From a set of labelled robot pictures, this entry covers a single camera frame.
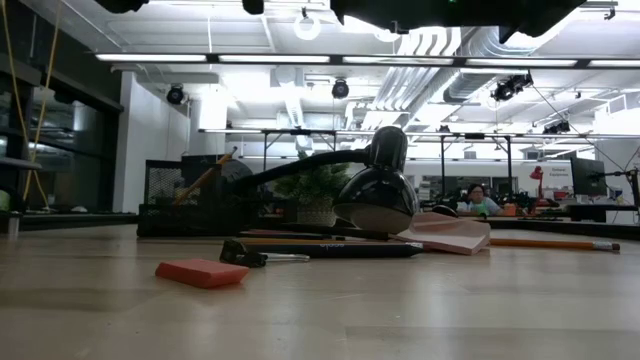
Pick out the pink sticky note pad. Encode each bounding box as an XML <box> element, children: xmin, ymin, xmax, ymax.
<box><xmin>393</xmin><ymin>211</ymin><xmax>493</xmax><ymax>257</ymax></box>

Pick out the black binder clip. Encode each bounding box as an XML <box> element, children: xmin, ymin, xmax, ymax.
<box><xmin>218</xmin><ymin>238</ymin><xmax>312</xmax><ymax>269</ymax></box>

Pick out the black pen white lettering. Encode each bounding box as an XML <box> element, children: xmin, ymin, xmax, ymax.
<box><xmin>238</xmin><ymin>241</ymin><xmax>426</xmax><ymax>260</ymax></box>

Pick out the red eraser block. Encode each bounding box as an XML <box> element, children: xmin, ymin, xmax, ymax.
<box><xmin>154</xmin><ymin>257</ymin><xmax>251</xmax><ymax>290</ymax></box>

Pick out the black mesh desk organizer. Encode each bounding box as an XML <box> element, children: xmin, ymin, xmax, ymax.
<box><xmin>136</xmin><ymin>154</ymin><xmax>261</xmax><ymax>239</ymax></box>

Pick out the black ceiling spotlight cluster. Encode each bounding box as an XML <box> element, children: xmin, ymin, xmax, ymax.
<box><xmin>489</xmin><ymin>72</ymin><xmax>535</xmax><ymax>103</ymax></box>

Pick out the red desk lamp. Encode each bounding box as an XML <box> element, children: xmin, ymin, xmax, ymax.
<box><xmin>528</xmin><ymin>165</ymin><xmax>551</xmax><ymax>207</ymax></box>

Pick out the green potted artificial plant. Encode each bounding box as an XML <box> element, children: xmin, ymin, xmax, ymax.
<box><xmin>272</xmin><ymin>151</ymin><xmax>352</xmax><ymax>227</ymax></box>

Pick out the person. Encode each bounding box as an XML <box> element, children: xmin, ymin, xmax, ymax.
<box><xmin>457</xmin><ymin>183</ymin><xmax>504</xmax><ymax>217</ymax></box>

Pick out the black gooseneck desk lamp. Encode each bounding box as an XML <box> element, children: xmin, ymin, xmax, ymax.
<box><xmin>219</xmin><ymin>125</ymin><xmax>421</xmax><ymax>235</ymax></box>

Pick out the black computer monitor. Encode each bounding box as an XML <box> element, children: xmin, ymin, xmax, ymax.
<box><xmin>569</xmin><ymin>157</ymin><xmax>609</xmax><ymax>198</ymax></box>

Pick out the black side desk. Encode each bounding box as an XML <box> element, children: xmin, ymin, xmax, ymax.
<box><xmin>0</xmin><ymin>212</ymin><xmax>140</xmax><ymax>232</ymax></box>

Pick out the black background desk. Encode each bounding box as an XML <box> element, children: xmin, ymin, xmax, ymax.
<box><xmin>564</xmin><ymin>202</ymin><xmax>640</xmax><ymax>224</ymax></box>

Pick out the white ring ceiling lamp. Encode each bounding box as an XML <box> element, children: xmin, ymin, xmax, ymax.
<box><xmin>292</xmin><ymin>13</ymin><xmax>322</xmax><ymax>42</ymax></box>

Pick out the silver ventilation duct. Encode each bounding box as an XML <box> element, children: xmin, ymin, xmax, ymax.
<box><xmin>442</xmin><ymin>29</ymin><xmax>546</xmax><ymax>105</ymax></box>

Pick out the black background frame rig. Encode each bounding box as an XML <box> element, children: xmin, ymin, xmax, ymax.
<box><xmin>438</xmin><ymin>132</ymin><xmax>515</xmax><ymax>201</ymax></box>
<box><xmin>259</xmin><ymin>128</ymin><xmax>339</xmax><ymax>174</ymax></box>

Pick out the yellow cable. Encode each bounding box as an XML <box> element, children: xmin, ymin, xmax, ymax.
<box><xmin>0</xmin><ymin>0</ymin><xmax>62</xmax><ymax>209</ymax></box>

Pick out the black aluminium table frame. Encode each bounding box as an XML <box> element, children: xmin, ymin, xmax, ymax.
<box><xmin>259</xmin><ymin>214</ymin><xmax>640</xmax><ymax>242</ymax></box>

